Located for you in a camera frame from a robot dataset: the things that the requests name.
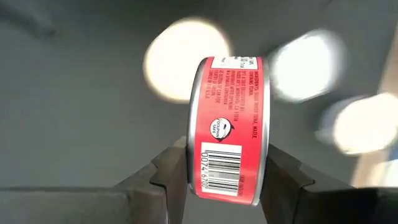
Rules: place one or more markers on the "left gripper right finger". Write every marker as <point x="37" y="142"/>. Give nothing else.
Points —
<point x="298" y="199"/>

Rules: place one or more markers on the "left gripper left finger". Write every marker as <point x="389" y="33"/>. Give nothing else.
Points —
<point x="149" y="193"/>

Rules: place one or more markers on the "red label tuna can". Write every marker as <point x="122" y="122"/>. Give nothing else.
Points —
<point x="228" y="102"/>

